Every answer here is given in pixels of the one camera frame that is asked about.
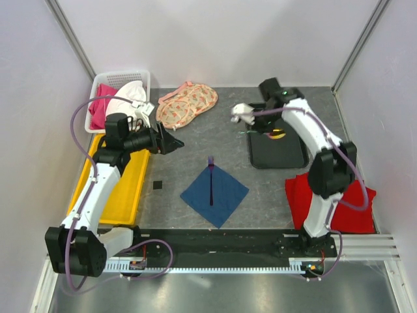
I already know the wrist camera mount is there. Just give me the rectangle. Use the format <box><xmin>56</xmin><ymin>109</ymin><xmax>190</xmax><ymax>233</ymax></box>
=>
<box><xmin>231</xmin><ymin>103</ymin><xmax>255</xmax><ymax>125</ymax></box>
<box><xmin>132</xmin><ymin>101</ymin><xmax>154</xmax><ymax>128</ymax></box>

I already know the iridescent gold spoon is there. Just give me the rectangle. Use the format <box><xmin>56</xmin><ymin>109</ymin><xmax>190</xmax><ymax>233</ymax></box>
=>
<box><xmin>246</xmin><ymin>128</ymin><xmax>287</xmax><ymax>141</ymax></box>

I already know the black plastic tray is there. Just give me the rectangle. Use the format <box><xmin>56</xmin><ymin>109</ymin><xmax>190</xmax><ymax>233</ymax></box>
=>
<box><xmin>246</xmin><ymin>117</ymin><xmax>309</xmax><ymax>170</ymax></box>

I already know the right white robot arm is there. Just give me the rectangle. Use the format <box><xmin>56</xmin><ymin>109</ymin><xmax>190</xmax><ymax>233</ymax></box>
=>
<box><xmin>249</xmin><ymin>78</ymin><xmax>357</xmax><ymax>257</ymax></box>

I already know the pink cloth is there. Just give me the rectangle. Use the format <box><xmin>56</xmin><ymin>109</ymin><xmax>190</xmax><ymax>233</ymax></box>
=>
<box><xmin>89</xmin><ymin>83</ymin><xmax>118</xmax><ymax>130</ymax></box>

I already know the white toothed cable duct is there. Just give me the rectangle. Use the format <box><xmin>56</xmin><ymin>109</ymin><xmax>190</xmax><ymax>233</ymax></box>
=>
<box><xmin>103</xmin><ymin>258</ymin><xmax>320</xmax><ymax>275</ymax></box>

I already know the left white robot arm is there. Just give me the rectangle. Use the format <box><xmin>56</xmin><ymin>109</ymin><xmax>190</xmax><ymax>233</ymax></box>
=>
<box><xmin>45</xmin><ymin>113</ymin><xmax>184</xmax><ymax>277</ymax></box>

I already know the white cloth cap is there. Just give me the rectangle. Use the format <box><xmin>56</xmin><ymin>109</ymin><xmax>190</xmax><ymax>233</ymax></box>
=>
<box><xmin>106</xmin><ymin>80</ymin><xmax>147</xmax><ymax>121</ymax></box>

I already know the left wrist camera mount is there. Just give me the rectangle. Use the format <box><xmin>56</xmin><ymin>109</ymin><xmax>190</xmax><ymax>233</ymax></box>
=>
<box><xmin>132</xmin><ymin>101</ymin><xmax>154</xmax><ymax>128</ymax></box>

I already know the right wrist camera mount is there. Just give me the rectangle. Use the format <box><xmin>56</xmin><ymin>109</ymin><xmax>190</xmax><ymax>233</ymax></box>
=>
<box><xmin>231</xmin><ymin>103</ymin><xmax>255</xmax><ymax>125</ymax></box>

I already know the red folded cloth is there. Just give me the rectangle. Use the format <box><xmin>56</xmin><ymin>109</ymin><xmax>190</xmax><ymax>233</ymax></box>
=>
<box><xmin>285</xmin><ymin>173</ymin><xmax>377</xmax><ymax>234</ymax></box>

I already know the purple metal fork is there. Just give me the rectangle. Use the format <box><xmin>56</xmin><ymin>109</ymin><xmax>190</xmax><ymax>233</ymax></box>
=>
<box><xmin>208</xmin><ymin>155</ymin><xmax>214</xmax><ymax>206</ymax></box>

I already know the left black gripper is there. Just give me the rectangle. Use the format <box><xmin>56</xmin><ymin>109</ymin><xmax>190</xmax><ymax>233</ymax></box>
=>
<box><xmin>123</xmin><ymin>120</ymin><xmax>184</xmax><ymax>156</ymax></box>

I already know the small black square marker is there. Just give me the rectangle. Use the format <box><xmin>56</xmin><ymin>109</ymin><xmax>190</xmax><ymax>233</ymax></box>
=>
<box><xmin>152</xmin><ymin>181</ymin><xmax>163</xmax><ymax>190</ymax></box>

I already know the blue paper napkin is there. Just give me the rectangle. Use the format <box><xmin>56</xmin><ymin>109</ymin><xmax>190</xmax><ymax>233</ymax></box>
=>
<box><xmin>180</xmin><ymin>166</ymin><xmax>249</xmax><ymax>228</ymax></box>

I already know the patterned peach oven mitt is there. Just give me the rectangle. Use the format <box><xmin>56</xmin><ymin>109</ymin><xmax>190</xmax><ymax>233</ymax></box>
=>
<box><xmin>156</xmin><ymin>81</ymin><xmax>218</xmax><ymax>130</ymax></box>

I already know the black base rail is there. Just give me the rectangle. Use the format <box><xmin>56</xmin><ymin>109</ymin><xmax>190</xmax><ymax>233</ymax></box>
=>
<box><xmin>107</xmin><ymin>228</ymin><xmax>338</xmax><ymax>261</ymax></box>

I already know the white perforated basket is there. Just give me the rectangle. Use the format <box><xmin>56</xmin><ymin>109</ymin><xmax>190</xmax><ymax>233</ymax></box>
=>
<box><xmin>84</xmin><ymin>69</ymin><xmax>152</xmax><ymax>134</ymax></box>

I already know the yellow plastic bin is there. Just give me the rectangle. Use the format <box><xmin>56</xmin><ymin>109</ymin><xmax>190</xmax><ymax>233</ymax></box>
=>
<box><xmin>67</xmin><ymin>134</ymin><xmax>151</xmax><ymax>225</ymax></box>

